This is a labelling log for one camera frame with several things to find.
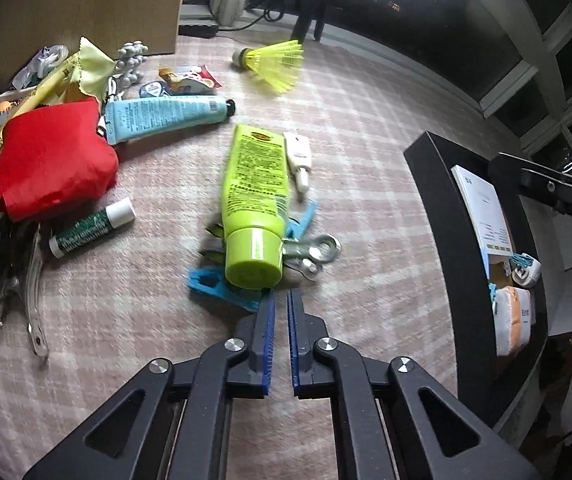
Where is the yellow shuttlecock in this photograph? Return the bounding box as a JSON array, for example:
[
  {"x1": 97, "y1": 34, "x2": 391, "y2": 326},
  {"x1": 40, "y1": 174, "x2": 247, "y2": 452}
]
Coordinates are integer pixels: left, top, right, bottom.
[{"x1": 231, "y1": 40, "x2": 305, "y2": 95}]

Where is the lime green tube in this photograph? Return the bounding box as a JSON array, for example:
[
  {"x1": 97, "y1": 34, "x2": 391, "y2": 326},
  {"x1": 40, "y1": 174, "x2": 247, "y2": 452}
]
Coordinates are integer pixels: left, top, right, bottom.
[{"x1": 220, "y1": 123, "x2": 292, "y2": 289}]

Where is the white orange tissue pack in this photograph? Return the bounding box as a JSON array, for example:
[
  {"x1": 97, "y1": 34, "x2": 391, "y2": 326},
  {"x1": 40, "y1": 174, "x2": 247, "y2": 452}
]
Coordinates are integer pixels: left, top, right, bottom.
[{"x1": 488, "y1": 282, "x2": 537, "y2": 357}]

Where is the wooden cabinet panel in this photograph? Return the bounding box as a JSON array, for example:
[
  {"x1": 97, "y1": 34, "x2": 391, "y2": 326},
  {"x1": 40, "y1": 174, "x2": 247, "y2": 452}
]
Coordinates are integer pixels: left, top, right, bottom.
[{"x1": 0, "y1": 0, "x2": 191, "y2": 96}]

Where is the silver metal clasp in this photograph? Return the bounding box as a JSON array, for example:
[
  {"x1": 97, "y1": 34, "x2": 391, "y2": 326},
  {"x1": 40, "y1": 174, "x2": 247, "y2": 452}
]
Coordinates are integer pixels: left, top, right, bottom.
[{"x1": 282, "y1": 233, "x2": 342, "y2": 282}]

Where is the grey molecule toy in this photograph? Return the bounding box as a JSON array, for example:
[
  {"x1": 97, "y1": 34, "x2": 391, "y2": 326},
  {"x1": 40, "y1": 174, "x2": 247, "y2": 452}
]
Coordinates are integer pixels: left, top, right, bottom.
[{"x1": 114, "y1": 40, "x2": 149, "y2": 92}]

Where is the light blue tube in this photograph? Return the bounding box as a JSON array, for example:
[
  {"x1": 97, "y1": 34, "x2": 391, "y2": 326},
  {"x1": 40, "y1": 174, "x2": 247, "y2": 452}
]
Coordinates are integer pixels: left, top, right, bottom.
[{"x1": 103, "y1": 96, "x2": 237, "y2": 145}]

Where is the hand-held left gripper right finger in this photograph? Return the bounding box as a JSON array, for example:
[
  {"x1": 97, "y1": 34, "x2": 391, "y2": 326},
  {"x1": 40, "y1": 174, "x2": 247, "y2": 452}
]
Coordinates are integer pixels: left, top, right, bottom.
[{"x1": 286, "y1": 289, "x2": 541, "y2": 480}]

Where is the black power strip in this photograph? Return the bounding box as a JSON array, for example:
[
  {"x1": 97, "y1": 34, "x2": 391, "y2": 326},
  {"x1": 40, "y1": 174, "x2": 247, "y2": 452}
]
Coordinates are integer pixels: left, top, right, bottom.
[{"x1": 178, "y1": 19, "x2": 219, "y2": 40}]

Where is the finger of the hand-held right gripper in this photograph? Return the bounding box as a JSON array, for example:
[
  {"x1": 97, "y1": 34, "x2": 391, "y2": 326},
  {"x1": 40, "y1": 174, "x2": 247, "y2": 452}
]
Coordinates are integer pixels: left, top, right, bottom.
[{"x1": 488, "y1": 152, "x2": 572, "y2": 252}]

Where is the green white lip balm stick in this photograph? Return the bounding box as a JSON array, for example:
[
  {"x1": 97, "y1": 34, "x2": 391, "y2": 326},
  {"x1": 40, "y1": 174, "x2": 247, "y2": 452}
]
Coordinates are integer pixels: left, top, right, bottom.
[{"x1": 48, "y1": 197, "x2": 136, "y2": 260}]

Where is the small white tube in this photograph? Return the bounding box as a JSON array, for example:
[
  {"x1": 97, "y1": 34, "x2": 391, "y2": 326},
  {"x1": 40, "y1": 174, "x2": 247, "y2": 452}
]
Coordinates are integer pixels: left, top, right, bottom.
[{"x1": 283, "y1": 131, "x2": 313, "y2": 195}]

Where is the red cloth bag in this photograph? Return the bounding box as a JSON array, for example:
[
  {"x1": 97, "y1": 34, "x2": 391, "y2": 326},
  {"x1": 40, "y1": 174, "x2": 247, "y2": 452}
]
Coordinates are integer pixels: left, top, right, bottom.
[{"x1": 0, "y1": 97, "x2": 120, "y2": 222}]

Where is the red white small sachet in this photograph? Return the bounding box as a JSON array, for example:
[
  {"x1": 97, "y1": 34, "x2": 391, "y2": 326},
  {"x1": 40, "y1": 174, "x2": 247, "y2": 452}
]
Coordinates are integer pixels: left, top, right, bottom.
[{"x1": 158, "y1": 64, "x2": 222, "y2": 93}]

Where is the black stand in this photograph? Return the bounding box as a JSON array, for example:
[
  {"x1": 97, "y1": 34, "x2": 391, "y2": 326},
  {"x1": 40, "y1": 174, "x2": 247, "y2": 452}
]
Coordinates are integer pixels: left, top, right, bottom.
[{"x1": 293, "y1": 0, "x2": 333, "y2": 44}]

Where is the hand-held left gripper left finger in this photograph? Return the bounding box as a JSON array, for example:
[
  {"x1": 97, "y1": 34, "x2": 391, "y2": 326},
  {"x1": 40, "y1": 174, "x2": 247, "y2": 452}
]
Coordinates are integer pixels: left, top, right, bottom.
[{"x1": 23, "y1": 289, "x2": 277, "y2": 480}]

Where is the pale checked desktop cloth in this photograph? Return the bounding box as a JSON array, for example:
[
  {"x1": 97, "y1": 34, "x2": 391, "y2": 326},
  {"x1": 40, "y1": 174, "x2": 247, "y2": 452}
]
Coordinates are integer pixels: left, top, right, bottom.
[{"x1": 0, "y1": 35, "x2": 491, "y2": 480}]

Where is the black storage tray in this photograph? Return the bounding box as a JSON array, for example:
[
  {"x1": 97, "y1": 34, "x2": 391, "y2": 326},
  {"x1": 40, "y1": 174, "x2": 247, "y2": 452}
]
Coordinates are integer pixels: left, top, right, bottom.
[{"x1": 403, "y1": 131, "x2": 549, "y2": 431}]

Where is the yellow-green wiping cloth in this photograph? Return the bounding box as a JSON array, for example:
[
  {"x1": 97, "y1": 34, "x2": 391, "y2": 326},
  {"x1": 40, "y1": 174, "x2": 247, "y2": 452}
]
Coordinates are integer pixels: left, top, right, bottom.
[{"x1": 68, "y1": 36, "x2": 117, "y2": 104}]

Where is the window frame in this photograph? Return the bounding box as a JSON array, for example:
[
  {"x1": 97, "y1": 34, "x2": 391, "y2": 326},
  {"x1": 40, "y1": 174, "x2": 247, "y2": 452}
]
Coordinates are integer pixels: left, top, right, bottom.
[{"x1": 446, "y1": 0, "x2": 572, "y2": 173}]

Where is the clear plastic bag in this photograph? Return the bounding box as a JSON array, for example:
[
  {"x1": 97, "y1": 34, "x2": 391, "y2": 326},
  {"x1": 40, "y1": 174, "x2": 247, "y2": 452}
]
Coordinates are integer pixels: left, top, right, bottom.
[{"x1": 13, "y1": 45, "x2": 70, "y2": 89}]

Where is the black power cable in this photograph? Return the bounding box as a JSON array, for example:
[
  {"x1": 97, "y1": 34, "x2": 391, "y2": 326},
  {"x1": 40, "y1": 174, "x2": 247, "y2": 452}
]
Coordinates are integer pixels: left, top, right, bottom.
[{"x1": 216, "y1": 0, "x2": 297, "y2": 34}]

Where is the white booklet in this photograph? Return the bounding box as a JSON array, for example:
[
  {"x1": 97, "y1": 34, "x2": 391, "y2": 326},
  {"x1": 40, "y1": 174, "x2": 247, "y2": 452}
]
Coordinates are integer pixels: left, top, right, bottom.
[{"x1": 450, "y1": 164, "x2": 514, "y2": 257}]

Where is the black coiled cable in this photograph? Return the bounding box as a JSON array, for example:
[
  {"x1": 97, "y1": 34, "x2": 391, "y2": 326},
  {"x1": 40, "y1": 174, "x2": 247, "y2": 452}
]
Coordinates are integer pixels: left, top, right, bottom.
[{"x1": 0, "y1": 212, "x2": 42, "y2": 302}]

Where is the metal nail clipper tool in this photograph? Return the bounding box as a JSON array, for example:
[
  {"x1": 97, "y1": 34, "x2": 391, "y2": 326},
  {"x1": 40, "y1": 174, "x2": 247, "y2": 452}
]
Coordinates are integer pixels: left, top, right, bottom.
[{"x1": 0, "y1": 225, "x2": 50, "y2": 359}]

